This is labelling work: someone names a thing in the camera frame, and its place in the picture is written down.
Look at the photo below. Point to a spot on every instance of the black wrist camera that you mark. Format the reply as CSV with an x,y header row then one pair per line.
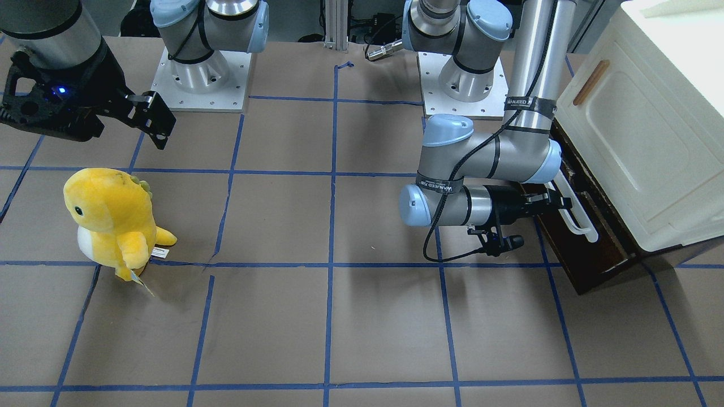
x,y
492,243

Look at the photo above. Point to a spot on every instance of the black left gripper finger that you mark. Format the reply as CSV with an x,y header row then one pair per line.
x,y
551,198

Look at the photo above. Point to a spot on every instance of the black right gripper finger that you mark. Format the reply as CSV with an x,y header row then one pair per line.
x,y
151,115

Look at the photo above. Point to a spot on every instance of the cream white cabinet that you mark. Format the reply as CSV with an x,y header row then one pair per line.
x,y
644,111

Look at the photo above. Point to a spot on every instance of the aluminium frame post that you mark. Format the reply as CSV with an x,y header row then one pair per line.
x,y
336,24

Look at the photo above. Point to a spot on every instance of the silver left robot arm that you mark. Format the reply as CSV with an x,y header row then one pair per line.
x,y
460,156

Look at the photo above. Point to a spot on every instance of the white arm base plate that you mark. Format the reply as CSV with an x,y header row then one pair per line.
x,y
219,84
448,89

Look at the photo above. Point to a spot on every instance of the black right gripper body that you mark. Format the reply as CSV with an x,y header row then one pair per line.
x,y
103,86

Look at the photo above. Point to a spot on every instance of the dark brown wooden drawer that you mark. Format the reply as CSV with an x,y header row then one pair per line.
x,y
595,246

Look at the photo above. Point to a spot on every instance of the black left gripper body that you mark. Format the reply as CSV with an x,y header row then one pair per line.
x,y
507,207

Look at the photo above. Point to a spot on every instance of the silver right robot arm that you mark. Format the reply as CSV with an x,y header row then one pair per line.
x,y
62,35

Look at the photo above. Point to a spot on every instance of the yellow dinosaur plush toy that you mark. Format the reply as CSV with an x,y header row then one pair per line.
x,y
114,215

